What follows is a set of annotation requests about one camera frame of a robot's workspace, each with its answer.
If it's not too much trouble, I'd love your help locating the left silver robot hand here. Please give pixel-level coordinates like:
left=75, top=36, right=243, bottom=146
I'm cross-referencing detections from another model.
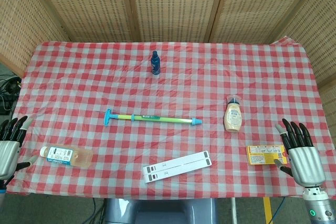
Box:
left=0, top=115, right=39, bottom=183

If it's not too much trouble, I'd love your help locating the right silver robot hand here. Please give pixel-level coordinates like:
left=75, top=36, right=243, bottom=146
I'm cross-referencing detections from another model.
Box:
left=274, top=118, right=327, bottom=188

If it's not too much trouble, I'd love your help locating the green blue long stick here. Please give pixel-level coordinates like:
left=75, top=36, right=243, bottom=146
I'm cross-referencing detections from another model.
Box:
left=103, top=108, right=203, bottom=127

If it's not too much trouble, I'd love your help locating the red white checkered tablecloth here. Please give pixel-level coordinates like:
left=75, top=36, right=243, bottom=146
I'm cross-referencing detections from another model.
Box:
left=0, top=36, right=336, bottom=201

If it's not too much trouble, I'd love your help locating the yellow printed box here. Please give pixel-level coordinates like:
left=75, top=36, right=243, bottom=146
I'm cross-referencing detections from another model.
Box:
left=246, top=144, right=289, bottom=166

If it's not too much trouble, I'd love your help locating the clear tea drink bottle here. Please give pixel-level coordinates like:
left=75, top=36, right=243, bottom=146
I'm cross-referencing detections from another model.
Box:
left=39, top=145, right=93, bottom=168

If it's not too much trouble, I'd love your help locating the beige squeeze sauce bottle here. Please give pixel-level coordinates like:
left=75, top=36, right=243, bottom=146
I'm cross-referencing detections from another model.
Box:
left=223, top=94, right=244, bottom=132

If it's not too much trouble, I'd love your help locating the white table leg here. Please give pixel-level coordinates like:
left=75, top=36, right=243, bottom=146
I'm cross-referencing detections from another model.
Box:
left=230, top=197, right=238, bottom=224

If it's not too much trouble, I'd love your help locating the bamboo screen panel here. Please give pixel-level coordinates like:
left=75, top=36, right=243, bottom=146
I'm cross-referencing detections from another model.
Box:
left=0, top=0, right=69, bottom=78
left=207, top=0, right=329, bottom=44
left=26, top=0, right=138, bottom=42
left=123, top=0, right=229, bottom=42
left=270, top=0, right=336, bottom=133

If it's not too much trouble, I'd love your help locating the white folding stand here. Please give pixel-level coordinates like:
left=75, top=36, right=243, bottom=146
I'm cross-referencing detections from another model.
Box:
left=142, top=150, right=212, bottom=184

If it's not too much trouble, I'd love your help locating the grey robot torso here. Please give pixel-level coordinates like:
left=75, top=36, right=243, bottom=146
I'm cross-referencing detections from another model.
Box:
left=104, top=198, right=218, bottom=224

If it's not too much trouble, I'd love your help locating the dark blue bottle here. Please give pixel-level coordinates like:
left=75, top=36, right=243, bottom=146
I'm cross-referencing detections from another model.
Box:
left=150, top=50, right=161, bottom=77

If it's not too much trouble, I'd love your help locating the black cable bundle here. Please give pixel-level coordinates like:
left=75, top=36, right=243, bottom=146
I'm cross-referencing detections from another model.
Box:
left=0, top=73, right=22, bottom=116

